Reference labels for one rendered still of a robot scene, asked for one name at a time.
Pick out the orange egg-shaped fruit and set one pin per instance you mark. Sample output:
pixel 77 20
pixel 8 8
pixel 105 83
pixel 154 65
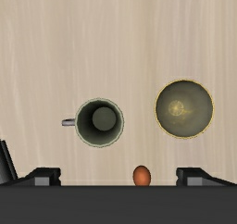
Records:
pixel 141 176

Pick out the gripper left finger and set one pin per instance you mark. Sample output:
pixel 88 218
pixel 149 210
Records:
pixel 46 176

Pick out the grey-green mug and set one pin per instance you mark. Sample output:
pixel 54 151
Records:
pixel 99 122

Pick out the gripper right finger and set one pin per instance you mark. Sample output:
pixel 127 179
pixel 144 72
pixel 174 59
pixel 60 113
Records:
pixel 189 176

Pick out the yellow-rimmed olive bowl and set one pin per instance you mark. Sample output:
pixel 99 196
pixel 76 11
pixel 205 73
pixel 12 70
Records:
pixel 184 109

